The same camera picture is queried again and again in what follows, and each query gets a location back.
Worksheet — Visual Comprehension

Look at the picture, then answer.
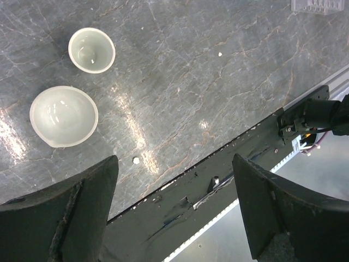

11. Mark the white plastic cup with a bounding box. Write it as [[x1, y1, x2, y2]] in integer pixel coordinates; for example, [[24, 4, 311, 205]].
[[68, 27, 116, 74]]

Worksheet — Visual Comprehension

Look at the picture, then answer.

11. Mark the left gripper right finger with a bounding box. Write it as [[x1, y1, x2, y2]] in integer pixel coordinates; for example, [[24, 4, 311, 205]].
[[232, 154, 348, 261]]

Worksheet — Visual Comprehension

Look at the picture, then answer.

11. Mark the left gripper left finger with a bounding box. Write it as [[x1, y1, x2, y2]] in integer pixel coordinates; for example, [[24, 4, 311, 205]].
[[1, 156, 118, 261]]

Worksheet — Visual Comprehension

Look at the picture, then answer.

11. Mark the clear acrylic tube rack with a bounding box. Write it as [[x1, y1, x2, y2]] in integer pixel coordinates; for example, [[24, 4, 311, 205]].
[[291, 0, 345, 15]]

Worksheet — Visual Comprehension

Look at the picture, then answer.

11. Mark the white plastic bowl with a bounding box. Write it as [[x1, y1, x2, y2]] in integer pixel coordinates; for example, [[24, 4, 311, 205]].
[[29, 86, 99, 148]]

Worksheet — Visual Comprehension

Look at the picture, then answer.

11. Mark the light blue cable duct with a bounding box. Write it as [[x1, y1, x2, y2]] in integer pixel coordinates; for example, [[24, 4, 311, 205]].
[[164, 135, 305, 262]]

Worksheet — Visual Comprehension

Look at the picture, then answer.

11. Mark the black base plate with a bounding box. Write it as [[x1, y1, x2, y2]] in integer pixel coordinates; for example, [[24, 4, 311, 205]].
[[99, 85, 330, 262]]

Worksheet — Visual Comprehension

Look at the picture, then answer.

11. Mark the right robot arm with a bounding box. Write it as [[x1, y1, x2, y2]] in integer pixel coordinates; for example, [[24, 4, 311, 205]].
[[278, 95, 348, 145]]

